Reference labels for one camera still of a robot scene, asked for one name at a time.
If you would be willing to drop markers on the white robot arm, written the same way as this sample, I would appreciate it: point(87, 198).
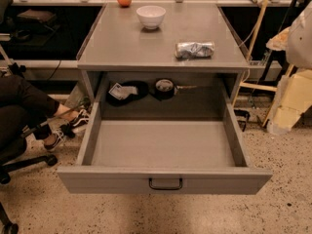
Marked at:
point(296, 40)

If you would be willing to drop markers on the grey open top drawer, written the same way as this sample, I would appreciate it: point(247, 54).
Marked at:
point(120, 157)

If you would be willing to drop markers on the black cloth with paper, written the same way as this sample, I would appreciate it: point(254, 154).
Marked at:
point(122, 94)

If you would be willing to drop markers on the grey metal cabinet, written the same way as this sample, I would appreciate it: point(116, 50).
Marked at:
point(122, 48)

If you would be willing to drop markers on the black white sneaker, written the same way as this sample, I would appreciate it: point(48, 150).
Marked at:
point(80, 122)
point(56, 138)

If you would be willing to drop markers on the white ceramic bowl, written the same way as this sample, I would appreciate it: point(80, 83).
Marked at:
point(150, 16)

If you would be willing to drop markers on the seated person in black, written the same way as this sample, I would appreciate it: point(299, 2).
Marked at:
point(23, 105)

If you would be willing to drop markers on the black drawer handle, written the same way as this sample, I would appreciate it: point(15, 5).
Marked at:
point(165, 184)

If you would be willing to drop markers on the wooden easel frame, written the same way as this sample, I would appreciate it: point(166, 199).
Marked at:
point(274, 20)

